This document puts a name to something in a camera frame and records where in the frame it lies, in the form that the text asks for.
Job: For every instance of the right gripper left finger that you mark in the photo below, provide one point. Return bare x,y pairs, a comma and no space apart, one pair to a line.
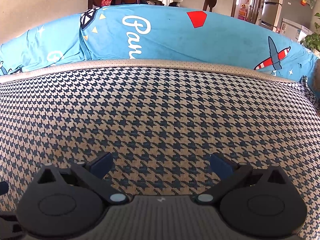
62,203

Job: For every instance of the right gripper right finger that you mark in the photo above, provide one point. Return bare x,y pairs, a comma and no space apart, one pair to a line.
253,201

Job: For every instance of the houndstooth sofa seat cushion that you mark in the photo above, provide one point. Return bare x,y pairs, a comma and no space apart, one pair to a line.
161,121

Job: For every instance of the green potted plant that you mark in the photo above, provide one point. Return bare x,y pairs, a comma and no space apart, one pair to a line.
312,41

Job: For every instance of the white chest freezer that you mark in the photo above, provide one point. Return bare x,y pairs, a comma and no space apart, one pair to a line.
293,30

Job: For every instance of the blue printed sofa back cover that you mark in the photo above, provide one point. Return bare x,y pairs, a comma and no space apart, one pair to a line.
156,33

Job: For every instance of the silver refrigerator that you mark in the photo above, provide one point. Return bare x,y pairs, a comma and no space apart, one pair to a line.
270,14

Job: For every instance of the dark wooden chair right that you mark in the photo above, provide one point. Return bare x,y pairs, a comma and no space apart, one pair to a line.
209,4

